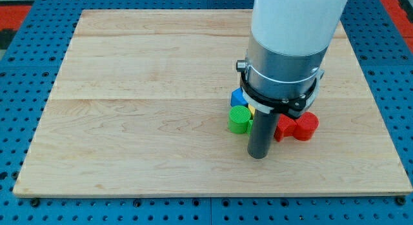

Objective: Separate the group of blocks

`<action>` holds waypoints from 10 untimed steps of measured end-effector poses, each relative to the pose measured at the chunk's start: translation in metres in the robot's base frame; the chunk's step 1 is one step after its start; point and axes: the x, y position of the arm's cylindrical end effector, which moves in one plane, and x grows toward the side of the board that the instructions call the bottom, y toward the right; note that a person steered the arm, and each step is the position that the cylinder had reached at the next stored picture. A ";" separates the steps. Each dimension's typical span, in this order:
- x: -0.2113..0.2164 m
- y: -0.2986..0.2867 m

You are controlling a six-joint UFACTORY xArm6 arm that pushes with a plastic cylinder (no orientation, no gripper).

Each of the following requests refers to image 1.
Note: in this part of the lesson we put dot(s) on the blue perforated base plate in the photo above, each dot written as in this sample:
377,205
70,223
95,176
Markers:
32,61

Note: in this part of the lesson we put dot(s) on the green block behind rod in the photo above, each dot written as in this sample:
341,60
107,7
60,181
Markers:
249,127

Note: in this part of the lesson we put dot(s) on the red cylinder block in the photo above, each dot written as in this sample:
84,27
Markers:
306,126

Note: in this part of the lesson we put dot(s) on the blue block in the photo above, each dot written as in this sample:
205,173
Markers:
237,98

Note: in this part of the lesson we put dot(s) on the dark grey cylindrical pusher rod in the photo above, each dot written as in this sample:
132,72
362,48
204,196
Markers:
262,134

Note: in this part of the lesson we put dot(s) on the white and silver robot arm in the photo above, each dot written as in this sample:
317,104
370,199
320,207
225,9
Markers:
281,74

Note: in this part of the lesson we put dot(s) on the yellow block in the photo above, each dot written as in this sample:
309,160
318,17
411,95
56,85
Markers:
252,110

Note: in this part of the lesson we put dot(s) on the light wooden board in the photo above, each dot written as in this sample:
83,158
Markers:
140,106

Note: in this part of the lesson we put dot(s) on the green cylinder block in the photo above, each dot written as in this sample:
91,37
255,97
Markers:
238,119

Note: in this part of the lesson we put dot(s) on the red faceted block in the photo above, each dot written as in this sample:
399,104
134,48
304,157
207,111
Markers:
285,128

